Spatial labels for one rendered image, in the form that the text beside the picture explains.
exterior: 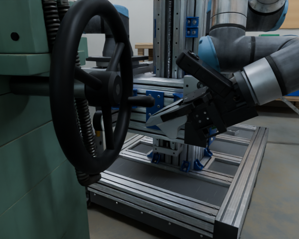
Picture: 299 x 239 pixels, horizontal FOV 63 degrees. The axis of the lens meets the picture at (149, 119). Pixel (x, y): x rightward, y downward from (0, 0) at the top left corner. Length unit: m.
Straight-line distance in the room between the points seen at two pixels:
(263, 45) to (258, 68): 0.10
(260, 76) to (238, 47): 0.11
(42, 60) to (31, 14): 0.07
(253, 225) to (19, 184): 1.16
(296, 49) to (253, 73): 0.07
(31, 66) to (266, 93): 0.37
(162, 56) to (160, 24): 0.14
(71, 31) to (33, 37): 0.10
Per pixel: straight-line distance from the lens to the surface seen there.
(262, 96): 0.45
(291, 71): 0.45
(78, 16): 0.34
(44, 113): 0.59
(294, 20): 3.83
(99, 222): 1.38
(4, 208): 0.55
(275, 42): 0.55
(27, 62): 0.40
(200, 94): 0.45
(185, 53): 0.45
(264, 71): 0.45
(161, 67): 1.19
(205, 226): 1.09
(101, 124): 0.72
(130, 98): 0.52
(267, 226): 1.46
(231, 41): 0.54
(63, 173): 0.69
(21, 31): 0.42
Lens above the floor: 0.89
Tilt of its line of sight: 18 degrees down
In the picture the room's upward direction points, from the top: straight up
